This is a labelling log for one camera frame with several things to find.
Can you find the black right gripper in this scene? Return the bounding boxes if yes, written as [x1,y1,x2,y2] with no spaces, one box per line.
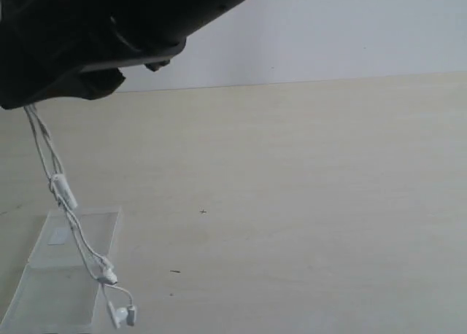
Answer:
[1,0,186,110]

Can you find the white wired earphones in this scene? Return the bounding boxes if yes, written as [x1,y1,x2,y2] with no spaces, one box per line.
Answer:
[23,104,137,330]

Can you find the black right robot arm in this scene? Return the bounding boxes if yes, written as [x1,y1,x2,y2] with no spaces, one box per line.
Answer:
[1,0,246,109]

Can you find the clear plastic storage box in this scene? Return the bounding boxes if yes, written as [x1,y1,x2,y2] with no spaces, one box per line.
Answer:
[1,209,115,333]

